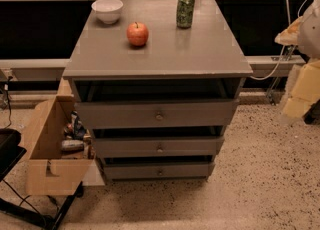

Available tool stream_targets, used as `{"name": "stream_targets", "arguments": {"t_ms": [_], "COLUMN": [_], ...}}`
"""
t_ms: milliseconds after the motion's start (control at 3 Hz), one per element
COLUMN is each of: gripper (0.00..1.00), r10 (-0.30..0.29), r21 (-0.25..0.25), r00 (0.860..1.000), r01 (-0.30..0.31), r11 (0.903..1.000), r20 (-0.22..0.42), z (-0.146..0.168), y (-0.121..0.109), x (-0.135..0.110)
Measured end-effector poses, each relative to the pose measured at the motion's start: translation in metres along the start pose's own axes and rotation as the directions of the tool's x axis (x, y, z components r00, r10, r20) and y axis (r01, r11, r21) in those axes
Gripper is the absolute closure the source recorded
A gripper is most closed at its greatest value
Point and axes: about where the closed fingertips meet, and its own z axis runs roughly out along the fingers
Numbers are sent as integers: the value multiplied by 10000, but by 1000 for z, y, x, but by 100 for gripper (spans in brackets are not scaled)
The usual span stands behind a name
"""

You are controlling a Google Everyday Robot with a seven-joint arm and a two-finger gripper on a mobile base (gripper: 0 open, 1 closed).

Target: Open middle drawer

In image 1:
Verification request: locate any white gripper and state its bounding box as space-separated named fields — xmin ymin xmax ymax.
xmin=274 ymin=17 xmax=320 ymax=123

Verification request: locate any grey drawer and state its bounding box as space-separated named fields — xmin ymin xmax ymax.
xmin=93 ymin=137 xmax=224 ymax=158
xmin=75 ymin=100 xmax=238 ymax=129
xmin=104 ymin=162 xmax=215 ymax=180

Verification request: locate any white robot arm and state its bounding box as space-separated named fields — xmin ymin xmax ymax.
xmin=275 ymin=0 xmax=320 ymax=124

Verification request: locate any grey drawer cabinet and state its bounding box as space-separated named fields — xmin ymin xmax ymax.
xmin=63 ymin=0 xmax=252 ymax=171

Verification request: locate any grey top drawer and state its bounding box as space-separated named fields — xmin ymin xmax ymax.
xmin=75 ymin=100 xmax=238 ymax=129

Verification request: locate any grey bottom drawer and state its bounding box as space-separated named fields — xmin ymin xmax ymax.
xmin=104 ymin=162 xmax=215 ymax=180

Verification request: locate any green soda can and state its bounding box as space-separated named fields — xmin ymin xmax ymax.
xmin=176 ymin=0 xmax=195 ymax=28

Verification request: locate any red apple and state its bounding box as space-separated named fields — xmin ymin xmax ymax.
xmin=126 ymin=22 xmax=149 ymax=46

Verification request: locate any white ceramic bowl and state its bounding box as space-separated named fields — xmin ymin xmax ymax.
xmin=91 ymin=0 xmax=124 ymax=24

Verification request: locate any dark bottle in box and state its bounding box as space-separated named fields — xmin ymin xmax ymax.
xmin=71 ymin=111 xmax=87 ymax=140

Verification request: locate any silver can in box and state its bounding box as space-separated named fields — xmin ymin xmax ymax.
xmin=61 ymin=140 xmax=84 ymax=151

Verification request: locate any cardboard box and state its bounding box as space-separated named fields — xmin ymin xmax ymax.
xmin=21 ymin=79 xmax=105 ymax=196

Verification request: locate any white cable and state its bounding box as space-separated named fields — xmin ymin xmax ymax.
xmin=249 ymin=0 xmax=316 ymax=82

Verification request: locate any black floor cable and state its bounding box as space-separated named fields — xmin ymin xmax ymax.
xmin=2 ymin=178 xmax=61 ymax=223

